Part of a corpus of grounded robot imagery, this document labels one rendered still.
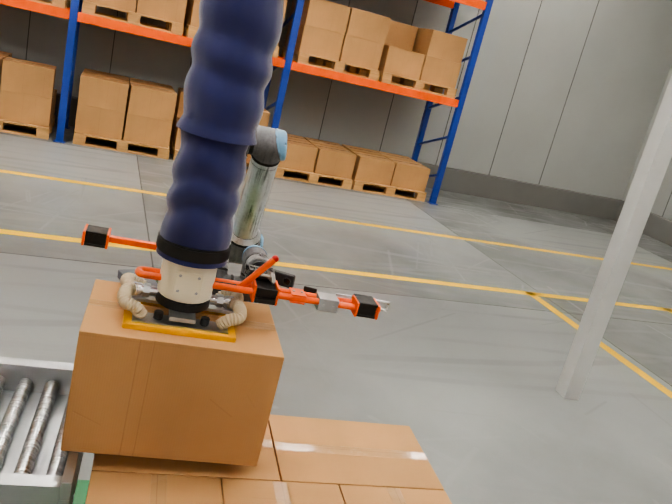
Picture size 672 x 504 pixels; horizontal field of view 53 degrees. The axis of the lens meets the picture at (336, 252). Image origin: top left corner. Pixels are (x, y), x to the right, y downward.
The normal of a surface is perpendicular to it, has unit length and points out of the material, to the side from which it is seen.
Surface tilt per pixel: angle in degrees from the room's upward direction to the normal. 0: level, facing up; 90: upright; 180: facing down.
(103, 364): 90
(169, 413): 90
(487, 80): 90
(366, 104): 90
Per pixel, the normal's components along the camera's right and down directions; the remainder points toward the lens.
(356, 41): 0.29, 0.35
